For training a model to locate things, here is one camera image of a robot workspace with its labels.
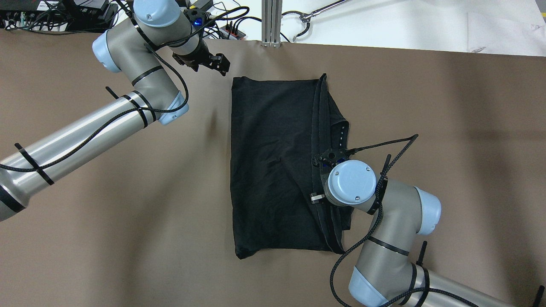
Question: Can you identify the black t-shirt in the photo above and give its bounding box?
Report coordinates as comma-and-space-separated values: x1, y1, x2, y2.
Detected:
230, 74, 353, 260

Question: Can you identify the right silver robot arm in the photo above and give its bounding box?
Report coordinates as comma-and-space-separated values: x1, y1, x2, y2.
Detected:
314, 137, 507, 307

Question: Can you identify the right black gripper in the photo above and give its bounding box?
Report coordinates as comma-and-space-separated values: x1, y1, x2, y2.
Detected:
310, 148, 354, 205

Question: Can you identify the aluminium frame cage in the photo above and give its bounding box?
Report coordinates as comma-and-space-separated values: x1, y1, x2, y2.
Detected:
261, 0, 283, 48

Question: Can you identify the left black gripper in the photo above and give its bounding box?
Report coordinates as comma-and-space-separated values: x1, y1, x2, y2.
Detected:
172, 41, 230, 76

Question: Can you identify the metal reacher grabber tool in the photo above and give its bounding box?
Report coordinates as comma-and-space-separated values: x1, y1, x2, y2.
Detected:
281, 0, 349, 43

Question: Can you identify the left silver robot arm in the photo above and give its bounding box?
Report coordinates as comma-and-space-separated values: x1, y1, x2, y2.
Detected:
0, 0, 230, 221

